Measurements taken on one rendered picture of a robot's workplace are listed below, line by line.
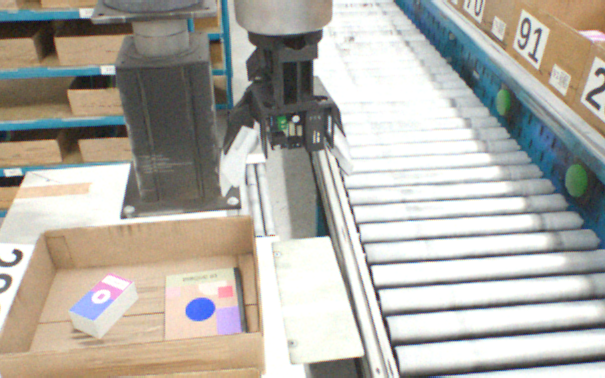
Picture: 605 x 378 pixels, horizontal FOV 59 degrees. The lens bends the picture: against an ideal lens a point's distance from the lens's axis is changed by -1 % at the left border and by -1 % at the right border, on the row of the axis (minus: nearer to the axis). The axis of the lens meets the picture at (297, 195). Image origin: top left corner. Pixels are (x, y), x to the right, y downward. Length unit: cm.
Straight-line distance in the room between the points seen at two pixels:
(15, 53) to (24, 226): 100
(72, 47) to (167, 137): 100
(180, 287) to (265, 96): 54
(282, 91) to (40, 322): 66
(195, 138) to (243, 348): 49
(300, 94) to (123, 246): 62
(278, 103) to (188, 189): 71
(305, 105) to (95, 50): 160
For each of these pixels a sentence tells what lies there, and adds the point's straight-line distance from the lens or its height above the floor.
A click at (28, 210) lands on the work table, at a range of 131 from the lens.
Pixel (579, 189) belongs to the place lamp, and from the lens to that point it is 129.
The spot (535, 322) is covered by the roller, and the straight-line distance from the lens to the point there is 104.
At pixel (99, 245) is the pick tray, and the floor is 81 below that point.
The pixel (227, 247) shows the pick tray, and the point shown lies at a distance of 104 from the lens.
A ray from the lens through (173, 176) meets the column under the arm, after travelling 118.
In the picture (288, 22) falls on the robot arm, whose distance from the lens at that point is 48.
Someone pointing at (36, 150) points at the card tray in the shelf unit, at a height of 40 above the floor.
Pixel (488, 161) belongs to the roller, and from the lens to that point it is 144.
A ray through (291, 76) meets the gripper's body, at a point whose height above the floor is 126.
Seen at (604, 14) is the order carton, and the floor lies 99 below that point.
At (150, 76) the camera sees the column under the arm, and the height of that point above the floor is 105.
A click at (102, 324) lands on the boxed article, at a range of 95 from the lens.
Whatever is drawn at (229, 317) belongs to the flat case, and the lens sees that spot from 93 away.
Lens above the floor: 146
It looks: 35 degrees down
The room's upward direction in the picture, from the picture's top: straight up
